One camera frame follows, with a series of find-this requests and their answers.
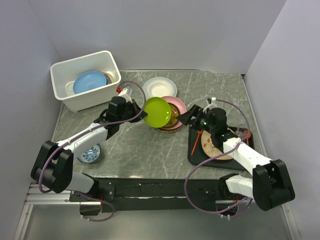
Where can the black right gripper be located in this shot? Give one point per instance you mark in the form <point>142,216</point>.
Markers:
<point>186,117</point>

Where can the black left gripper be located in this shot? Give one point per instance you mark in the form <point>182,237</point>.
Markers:
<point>136,109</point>

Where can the green plate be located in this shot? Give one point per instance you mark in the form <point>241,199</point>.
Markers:
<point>158,112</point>

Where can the grey deer plate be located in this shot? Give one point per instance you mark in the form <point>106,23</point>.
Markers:
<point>107,77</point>

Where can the blue plastic plate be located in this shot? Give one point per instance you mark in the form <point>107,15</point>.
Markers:
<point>89,81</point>

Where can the beige floral plate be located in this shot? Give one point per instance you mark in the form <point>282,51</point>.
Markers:
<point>113,76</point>

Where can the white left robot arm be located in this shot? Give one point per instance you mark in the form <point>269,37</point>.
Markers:
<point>53,166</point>

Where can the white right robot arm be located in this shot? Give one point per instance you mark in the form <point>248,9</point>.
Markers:
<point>270,184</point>

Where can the white plastic bin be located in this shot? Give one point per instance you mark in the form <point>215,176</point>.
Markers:
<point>63,75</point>

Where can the pink plate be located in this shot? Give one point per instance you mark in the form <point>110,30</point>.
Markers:
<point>177,102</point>

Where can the red plate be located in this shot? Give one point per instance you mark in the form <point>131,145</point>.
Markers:
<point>173,122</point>

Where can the yellow woven plate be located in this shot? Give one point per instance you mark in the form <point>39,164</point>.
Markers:
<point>165,130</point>

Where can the orange fork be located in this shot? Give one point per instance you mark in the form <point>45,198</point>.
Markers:
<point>199,133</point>

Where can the white deep plate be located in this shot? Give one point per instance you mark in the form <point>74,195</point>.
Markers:
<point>159,87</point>

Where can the black tray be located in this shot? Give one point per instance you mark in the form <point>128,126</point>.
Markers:
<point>224,162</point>

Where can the beige plate on tray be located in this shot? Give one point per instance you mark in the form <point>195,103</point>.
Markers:
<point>207,146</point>

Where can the clear glass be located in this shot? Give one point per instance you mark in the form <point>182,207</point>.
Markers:
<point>241,130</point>

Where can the orange spoon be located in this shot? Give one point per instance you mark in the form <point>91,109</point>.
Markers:
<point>247,136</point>

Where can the blue white patterned bowl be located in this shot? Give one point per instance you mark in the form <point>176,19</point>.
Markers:
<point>91,155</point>

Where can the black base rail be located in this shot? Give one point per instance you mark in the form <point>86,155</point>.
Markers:
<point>139,194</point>

